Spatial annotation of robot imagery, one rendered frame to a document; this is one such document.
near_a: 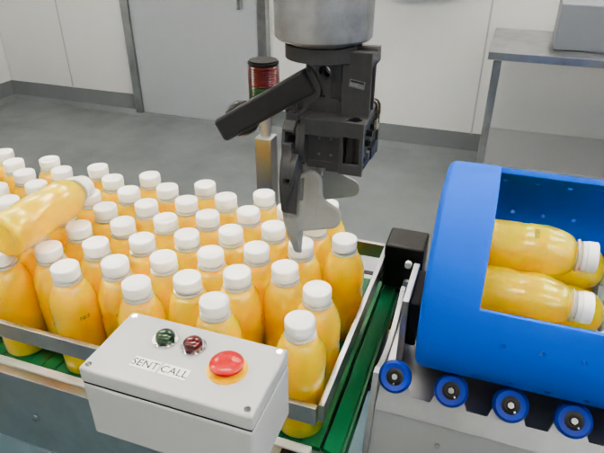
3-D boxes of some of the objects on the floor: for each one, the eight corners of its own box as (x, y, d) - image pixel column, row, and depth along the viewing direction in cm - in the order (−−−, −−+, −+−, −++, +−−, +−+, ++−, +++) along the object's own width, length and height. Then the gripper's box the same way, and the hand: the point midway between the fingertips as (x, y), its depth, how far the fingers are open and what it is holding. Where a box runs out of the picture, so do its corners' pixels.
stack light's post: (280, 476, 170) (270, 140, 115) (269, 473, 171) (253, 137, 116) (285, 466, 173) (278, 133, 118) (273, 462, 174) (261, 131, 120)
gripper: (359, 61, 44) (349, 279, 55) (391, 33, 54) (377, 220, 65) (261, 53, 47) (269, 262, 57) (308, 28, 57) (307, 209, 67)
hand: (302, 226), depth 61 cm, fingers open, 6 cm apart
